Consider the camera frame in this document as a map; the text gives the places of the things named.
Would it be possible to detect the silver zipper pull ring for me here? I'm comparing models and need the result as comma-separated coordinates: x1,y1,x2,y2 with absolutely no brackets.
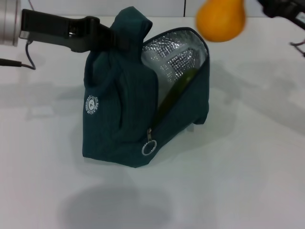
142,127,157,156

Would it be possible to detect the dark teal insulated lunch bag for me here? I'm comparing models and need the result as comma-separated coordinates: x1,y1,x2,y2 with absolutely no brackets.
81,6,212,169

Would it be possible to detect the arm cable with connector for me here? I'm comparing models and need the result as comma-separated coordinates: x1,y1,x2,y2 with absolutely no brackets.
289,39,305,58
0,40,37,71

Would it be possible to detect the green cucumber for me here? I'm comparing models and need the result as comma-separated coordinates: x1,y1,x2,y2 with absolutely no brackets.
156,68,199,126

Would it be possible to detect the left arm cable with connector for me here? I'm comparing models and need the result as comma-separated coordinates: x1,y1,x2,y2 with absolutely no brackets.
0,40,37,71

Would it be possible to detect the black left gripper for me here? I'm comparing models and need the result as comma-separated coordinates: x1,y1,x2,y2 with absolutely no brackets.
20,9,132,53

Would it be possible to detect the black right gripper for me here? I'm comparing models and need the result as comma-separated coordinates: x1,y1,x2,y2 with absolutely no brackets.
256,0,305,30

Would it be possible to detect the right arm cable with connector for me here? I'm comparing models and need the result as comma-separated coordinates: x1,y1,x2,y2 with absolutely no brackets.
289,39,305,58

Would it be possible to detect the orange pear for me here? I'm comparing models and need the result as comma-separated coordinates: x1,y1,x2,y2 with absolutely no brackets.
195,0,246,43

